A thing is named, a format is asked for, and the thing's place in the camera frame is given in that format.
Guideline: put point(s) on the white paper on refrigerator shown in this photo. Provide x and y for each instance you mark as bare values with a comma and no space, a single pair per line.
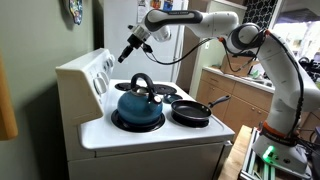
141,10

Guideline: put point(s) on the wooden kitchen cabinets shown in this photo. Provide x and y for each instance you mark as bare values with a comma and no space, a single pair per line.
246,103

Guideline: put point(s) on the small black coil burner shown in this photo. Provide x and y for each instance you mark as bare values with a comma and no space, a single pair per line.
121,86

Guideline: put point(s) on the cardboard box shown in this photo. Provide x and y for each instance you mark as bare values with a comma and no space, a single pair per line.
233,65

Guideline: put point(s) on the white oven temperature knob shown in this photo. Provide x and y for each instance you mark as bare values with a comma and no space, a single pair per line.
108,65

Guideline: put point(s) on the black burner under pan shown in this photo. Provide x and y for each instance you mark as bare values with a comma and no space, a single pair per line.
190,123

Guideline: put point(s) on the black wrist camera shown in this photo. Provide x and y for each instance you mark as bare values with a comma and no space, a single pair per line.
147,48

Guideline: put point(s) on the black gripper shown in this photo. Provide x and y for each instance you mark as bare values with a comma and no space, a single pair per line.
136,41

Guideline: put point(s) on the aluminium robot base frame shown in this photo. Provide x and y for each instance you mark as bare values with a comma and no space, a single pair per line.
256,166

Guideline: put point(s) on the black frying pan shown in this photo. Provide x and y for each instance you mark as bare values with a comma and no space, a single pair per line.
190,109

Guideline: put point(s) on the black patterned wall panel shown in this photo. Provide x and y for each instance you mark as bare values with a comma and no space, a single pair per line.
258,11

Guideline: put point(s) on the white stove burner knob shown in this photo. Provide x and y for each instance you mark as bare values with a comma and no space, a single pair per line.
99,86
112,60
105,77

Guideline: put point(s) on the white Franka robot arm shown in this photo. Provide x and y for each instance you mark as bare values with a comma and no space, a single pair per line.
286,83

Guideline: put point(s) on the black burner under kettle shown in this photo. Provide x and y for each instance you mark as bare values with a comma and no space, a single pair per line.
140,128

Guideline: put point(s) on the white electric stove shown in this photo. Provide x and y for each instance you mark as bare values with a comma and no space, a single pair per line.
140,150

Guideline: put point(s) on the large black coil burner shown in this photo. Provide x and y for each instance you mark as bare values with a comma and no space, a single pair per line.
165,89

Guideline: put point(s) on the white refrigerator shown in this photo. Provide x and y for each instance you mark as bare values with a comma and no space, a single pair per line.
120,26

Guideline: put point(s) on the colourful floral wall trivet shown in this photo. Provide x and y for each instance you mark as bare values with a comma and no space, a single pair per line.
76,10

